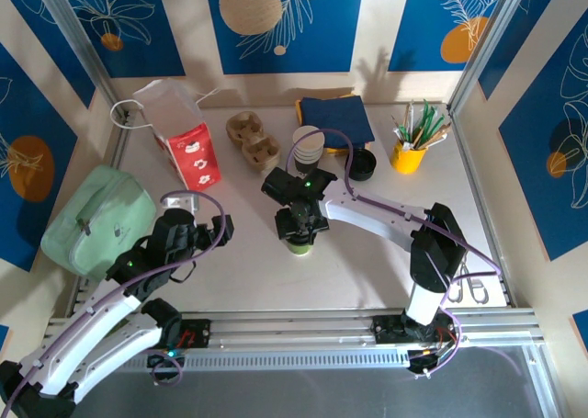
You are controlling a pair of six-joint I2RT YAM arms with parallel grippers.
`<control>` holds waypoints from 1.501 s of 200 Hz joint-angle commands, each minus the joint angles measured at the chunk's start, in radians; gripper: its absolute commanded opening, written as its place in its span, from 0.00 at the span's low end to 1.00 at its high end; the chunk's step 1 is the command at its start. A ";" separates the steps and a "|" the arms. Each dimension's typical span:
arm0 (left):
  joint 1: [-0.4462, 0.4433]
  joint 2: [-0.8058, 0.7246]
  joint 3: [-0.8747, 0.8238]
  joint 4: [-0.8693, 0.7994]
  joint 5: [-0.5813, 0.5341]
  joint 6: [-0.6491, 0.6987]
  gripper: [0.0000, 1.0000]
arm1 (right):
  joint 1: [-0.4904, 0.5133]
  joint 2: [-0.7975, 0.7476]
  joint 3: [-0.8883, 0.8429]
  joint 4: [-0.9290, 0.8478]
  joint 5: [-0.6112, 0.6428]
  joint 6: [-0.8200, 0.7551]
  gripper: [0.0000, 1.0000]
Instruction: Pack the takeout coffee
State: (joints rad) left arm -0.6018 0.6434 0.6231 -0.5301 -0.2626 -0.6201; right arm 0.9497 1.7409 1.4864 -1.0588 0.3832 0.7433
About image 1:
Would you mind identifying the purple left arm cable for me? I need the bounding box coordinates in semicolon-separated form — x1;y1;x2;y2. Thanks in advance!
2;188;229;412

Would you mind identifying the red white paper bag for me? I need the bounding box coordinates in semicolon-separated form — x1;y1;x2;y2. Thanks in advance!
109;78;226;192

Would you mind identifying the yellow napkin stack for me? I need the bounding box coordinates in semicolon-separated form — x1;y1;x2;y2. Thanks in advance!
294;96;373;158

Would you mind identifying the aluminium frame post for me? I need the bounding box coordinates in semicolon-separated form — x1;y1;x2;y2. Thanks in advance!
447;0;537;116
31;0;132;120

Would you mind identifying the green paper cup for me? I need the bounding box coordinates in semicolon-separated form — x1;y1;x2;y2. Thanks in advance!
285;237;319;257

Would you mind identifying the aluminium front rail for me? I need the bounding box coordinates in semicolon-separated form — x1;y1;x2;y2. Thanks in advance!
48;306;538;345

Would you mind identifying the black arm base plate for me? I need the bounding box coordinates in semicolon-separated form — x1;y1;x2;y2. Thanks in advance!
372;315;408;345
177;319;212;349

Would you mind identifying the mint green zip pouch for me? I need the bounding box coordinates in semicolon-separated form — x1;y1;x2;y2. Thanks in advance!
40;164;157;282

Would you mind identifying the slotted grey cable duct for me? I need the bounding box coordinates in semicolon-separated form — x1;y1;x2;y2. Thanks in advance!
114;347;413;368

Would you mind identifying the black white paper cup stack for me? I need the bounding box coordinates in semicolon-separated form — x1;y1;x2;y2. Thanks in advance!
291;125;326;175

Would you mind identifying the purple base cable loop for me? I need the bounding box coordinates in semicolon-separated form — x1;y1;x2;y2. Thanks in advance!
151;351;185;387

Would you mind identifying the black cup lid stack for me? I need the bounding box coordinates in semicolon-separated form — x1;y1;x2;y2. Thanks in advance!
344;147;378;183

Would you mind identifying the yellow stirrer holder cup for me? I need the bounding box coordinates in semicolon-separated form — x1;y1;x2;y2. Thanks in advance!
389;137;428;175

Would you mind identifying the blue napkin stack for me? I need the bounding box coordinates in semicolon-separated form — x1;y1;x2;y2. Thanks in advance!
300;95;376;148

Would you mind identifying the brown cardboard cup carrier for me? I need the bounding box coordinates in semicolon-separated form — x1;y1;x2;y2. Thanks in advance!
224;110;282;174

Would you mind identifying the metal wire clip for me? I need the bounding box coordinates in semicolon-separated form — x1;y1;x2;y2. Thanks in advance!
447;252;489;305

